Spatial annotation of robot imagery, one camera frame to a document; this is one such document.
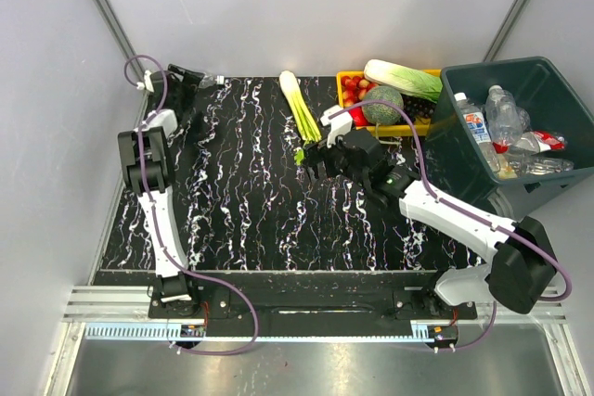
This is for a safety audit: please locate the red apple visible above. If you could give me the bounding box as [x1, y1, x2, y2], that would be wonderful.
[349, 108, 369, 127]

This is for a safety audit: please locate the red label crushed bottle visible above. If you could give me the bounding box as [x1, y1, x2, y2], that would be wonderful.
[493, 131, 567, 155]

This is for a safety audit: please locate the aluminium front rail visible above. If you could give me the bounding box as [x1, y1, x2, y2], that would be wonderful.
[63, 285, 566, 344]

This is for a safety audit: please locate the green netted melon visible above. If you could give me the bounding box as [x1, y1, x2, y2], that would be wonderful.
[361, 85, 404, 126]

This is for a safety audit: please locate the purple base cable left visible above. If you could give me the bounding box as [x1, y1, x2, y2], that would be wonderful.
[169, 270, 261, 358]

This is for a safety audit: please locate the aluminium frame post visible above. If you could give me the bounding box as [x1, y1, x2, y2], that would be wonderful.
[93, 0, 136, 60]
[483, 0, 531, 62]

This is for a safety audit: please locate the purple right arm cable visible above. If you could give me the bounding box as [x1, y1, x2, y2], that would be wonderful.
[329, 108, 573, 302]

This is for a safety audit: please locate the celery stalk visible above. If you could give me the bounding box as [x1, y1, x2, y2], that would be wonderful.
[278, 70, 322, 146]

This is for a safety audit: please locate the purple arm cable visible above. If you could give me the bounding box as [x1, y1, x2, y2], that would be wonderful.
[123, 54, 191, 275]
[329, 108, 573, 302]

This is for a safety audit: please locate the aluminium frame post left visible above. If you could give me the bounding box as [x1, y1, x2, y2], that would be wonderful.
[93, 0, 136, 60]

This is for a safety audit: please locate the clear bottle blue red label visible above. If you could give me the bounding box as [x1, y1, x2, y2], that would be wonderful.
[454, 93, 500, 173]

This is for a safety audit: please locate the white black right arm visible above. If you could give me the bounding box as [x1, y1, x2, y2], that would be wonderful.
[302, 130, 558, 318]

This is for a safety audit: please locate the clear ribbed bottle white cap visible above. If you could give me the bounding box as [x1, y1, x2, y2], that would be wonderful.
[516, 107, 531, 133]

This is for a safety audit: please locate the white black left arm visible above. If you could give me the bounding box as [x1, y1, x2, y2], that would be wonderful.
[117, 63, 201, 317]

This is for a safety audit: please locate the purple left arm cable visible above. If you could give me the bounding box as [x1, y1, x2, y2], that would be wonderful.
[123, 54, 191, 275]

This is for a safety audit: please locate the yellow plastic tray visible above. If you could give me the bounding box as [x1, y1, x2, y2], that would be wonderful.
[336, 70, 429, 137]

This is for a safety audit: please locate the dark green plastic bin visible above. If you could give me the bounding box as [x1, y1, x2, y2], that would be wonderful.
[422, 57, 593, 220]

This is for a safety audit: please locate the large clear square bottle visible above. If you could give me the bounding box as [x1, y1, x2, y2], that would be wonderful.
[497, 160, 517, 180]

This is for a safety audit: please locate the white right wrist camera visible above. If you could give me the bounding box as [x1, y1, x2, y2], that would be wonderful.
[320, 105, 353, 147]

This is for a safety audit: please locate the aluminium frame post right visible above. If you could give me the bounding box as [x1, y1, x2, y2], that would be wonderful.
[483, 0, 531, 62]

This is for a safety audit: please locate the clear bottle back row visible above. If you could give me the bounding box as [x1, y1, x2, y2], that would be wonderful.
[198, 74, 226, 90]

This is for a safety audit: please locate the napa cabbage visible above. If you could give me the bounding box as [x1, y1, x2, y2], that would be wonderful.
[363, 59, 443, 103]

